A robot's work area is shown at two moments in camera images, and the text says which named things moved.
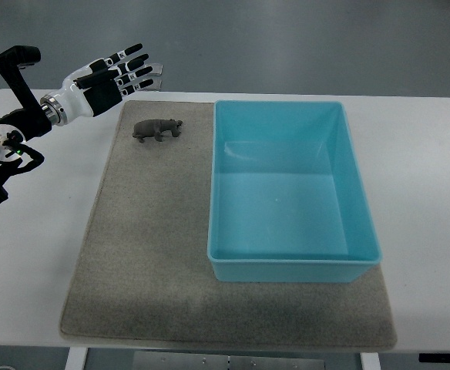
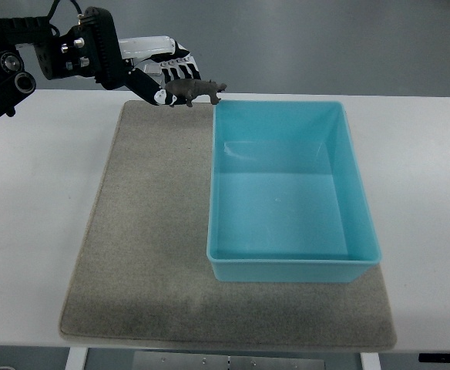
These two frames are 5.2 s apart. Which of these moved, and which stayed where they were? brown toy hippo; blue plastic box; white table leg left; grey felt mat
Moved: brown toy hippo
Stayed: grey felt mat; blue plastic box; white table leg left
